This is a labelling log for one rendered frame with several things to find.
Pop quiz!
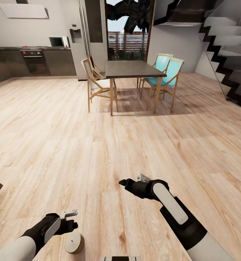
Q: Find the pillar candle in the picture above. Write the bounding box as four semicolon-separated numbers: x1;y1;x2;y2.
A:
65;231;84;254

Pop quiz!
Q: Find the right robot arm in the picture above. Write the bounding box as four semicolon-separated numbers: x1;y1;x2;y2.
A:
119;173;235;261

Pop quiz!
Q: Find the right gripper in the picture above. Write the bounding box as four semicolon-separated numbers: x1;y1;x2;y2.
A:
119;178;144;199

